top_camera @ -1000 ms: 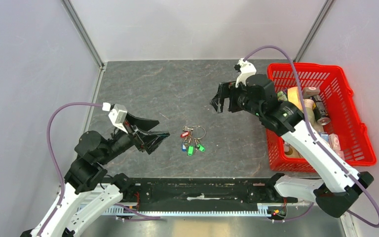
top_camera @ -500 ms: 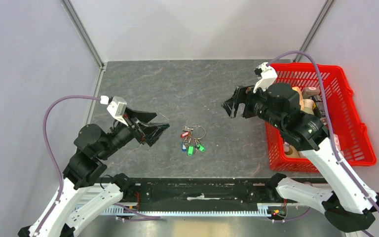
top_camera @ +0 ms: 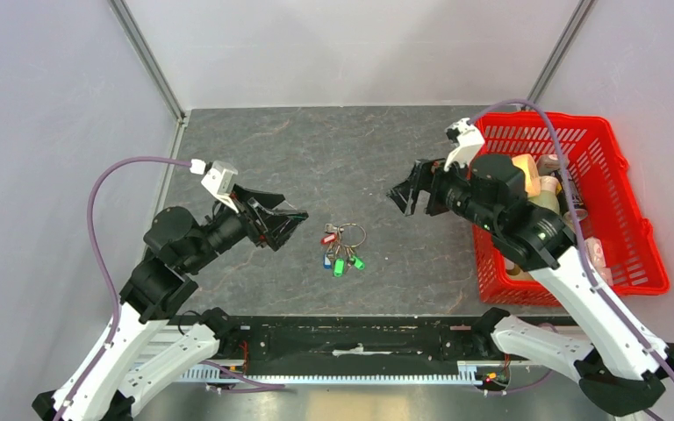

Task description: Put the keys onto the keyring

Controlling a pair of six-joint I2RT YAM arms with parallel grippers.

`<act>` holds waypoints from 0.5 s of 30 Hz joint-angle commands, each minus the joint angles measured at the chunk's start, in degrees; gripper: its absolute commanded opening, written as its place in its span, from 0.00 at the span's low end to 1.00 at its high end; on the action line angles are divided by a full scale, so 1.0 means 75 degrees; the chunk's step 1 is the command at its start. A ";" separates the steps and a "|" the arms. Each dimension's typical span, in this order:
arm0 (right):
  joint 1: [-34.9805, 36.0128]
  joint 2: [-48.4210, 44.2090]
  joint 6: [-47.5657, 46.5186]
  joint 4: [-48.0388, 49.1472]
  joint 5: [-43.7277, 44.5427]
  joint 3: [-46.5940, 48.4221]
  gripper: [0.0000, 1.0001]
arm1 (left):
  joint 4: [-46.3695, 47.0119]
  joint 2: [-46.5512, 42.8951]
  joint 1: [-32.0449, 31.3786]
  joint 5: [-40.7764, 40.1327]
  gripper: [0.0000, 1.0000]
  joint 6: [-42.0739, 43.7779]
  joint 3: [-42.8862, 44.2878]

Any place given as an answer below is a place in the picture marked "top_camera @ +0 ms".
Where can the aluminium frame post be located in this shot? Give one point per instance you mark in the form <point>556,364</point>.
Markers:
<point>567,37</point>
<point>139,43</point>

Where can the yellow tape roll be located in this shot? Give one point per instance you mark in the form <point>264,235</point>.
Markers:
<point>527,164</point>

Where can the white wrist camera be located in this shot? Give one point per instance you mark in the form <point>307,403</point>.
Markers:
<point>468,141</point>
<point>217,179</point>

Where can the red plastic basket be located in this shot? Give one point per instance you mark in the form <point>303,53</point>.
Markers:
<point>599,171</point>

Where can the green bottle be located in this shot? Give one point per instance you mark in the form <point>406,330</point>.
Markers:
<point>548,200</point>

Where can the black drink can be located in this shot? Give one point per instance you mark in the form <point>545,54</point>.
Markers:
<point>575,212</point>

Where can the blue key tag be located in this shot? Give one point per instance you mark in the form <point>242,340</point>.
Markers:
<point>327,262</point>

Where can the green key tag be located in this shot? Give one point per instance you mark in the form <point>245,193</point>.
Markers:
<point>339,267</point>

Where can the left aluminium frame post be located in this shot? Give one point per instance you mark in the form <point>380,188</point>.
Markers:
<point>139,43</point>

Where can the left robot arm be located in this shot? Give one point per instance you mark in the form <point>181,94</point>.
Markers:
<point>178,247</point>

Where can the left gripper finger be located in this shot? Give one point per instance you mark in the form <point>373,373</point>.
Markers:
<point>279,225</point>
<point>250,201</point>

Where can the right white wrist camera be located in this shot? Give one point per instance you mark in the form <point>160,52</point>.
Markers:
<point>468,141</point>

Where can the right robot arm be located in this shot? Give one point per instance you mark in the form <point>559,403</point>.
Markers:
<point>619,366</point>

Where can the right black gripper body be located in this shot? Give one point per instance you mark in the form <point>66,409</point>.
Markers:
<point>440,190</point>

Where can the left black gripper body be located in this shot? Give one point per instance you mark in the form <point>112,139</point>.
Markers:
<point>252,219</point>

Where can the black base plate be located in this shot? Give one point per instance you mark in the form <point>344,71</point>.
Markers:
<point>330,347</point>

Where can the metal keyring with keys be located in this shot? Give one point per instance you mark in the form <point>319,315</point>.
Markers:
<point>351,237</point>

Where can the right aluminium frame post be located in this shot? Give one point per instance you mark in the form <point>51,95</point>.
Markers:
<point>567,37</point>

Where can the red key tag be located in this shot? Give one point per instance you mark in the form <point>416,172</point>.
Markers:
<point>329,238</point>

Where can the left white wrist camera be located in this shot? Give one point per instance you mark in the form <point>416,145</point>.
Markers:
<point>217,179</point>

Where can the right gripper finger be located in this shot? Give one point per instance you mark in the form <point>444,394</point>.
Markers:
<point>422,174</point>
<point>405,196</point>

